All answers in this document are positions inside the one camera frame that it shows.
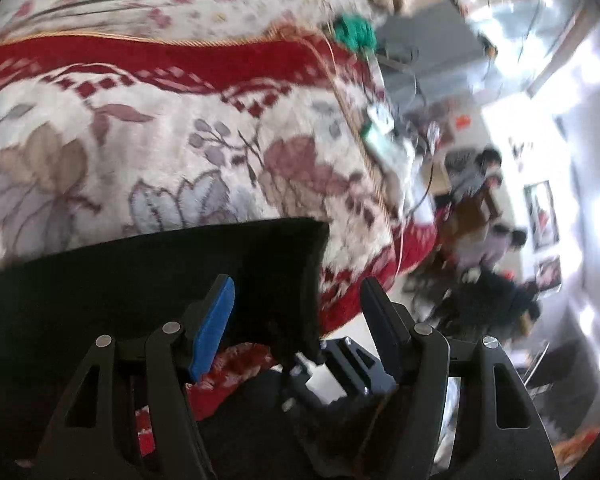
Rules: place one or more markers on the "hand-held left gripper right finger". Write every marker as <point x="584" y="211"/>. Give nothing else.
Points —
<point x="382" y="332"/>

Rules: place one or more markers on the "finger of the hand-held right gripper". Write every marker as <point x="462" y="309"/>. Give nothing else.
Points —
<point x="300" y="345"/>

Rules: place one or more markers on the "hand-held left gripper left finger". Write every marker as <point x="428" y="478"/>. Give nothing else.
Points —
<point x="211" y="327"/>

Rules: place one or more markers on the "black pants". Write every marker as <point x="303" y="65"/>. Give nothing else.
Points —
<point x="130" y="300"/>

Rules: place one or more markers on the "white cloth green edge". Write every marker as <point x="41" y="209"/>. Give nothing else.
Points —
<point x="392" y="152"/>

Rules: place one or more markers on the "red floral plush blanket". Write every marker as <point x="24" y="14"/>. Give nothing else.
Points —
<point x="155" y="150"/>

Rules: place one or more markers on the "white charger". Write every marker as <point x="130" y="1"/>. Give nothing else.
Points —
<point x="380" y="116"/>

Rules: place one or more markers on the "framed wall picture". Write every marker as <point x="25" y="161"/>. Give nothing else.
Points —
<point x="550" y="272"/>
<point x="542" y="215"/>

